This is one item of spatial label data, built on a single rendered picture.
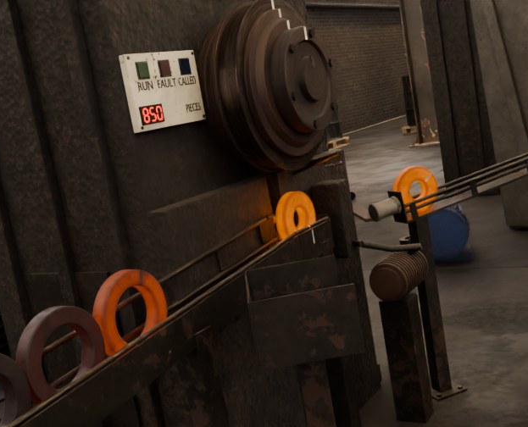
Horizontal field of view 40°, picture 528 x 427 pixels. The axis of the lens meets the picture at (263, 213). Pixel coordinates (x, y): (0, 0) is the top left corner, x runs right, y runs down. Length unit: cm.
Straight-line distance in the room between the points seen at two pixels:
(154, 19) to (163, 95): 19
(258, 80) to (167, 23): 27
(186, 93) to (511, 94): 300
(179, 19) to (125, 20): 20
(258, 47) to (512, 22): 287
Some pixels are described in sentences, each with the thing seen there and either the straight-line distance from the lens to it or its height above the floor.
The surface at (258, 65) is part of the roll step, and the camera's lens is 187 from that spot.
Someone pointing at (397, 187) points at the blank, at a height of 73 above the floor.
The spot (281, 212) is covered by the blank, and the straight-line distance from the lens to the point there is 200.
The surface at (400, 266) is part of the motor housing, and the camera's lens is 224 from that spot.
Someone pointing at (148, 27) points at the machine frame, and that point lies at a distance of 183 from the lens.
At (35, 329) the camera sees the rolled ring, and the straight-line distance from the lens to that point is 134.
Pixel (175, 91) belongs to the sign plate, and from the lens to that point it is 183.
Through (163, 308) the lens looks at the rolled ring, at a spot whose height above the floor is 69.
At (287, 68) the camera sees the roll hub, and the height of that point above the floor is 115.
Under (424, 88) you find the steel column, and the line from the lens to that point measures 1089.
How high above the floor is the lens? 109
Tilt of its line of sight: 9 degrees down
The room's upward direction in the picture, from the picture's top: 10 degrees counter-clockwise
